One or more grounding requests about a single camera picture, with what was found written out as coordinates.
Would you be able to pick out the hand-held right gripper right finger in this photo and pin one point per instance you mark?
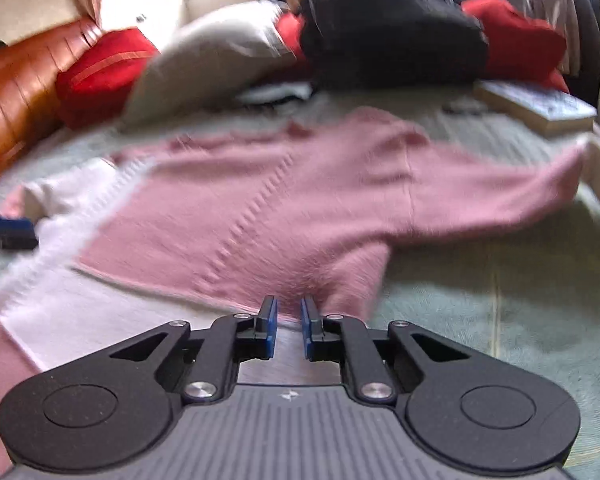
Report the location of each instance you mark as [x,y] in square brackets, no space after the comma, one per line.
[307,330]

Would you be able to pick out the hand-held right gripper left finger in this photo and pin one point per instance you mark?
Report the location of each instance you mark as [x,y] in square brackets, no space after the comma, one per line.
[269,325]

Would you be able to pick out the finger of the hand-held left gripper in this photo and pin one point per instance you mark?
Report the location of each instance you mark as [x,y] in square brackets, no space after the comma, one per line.
[10,242]
[10,224]

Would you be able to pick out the pink and white sweater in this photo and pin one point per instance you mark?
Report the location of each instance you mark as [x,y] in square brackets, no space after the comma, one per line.
[305,200]

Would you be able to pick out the wooden headboard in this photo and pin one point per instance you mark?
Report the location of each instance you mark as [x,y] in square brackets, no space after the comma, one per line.
[20,95]

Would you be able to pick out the red pillow with piping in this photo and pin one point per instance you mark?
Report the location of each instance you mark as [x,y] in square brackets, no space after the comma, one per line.
[100,70]

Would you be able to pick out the small metal fixture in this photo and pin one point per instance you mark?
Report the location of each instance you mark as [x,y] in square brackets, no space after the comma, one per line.
[141,19]

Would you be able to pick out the grey green pillow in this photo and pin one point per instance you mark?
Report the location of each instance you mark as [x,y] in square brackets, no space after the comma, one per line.
[205,55]

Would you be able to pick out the black backpack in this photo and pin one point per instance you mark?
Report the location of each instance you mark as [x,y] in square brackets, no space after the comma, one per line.
[390,25]

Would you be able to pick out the thick paperback book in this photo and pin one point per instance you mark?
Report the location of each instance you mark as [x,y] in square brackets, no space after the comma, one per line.
[540,105]

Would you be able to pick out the hanging beige shirt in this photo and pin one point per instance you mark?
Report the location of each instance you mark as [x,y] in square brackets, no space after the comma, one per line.
[550,5]

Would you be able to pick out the hanging dark coat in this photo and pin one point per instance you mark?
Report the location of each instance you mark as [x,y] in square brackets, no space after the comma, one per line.
[587,35]

